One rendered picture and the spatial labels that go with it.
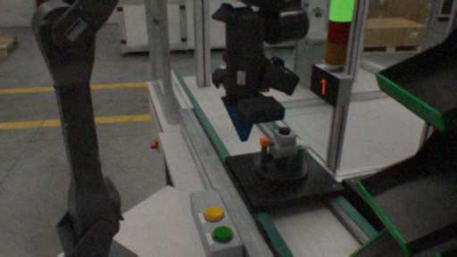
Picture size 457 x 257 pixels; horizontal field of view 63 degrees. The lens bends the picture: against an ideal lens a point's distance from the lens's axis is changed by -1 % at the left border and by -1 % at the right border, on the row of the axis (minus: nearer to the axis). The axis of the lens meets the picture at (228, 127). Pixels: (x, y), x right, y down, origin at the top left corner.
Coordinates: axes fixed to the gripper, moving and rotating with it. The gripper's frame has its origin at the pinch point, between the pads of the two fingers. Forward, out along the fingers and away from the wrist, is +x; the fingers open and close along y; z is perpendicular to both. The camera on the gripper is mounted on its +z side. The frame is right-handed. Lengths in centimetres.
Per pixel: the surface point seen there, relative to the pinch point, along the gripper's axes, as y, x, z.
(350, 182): 14.7, 28.4, 33.7
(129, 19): 529, 72, 4
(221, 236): 4.6, 27.7, -3.0
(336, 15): 22.7, -11.8, 29.2
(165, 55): 86, 11, -2
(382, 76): -16.5, -11.9, 12.1
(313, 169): 22.8, 28.4, 27.6
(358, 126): 63, 40, 70
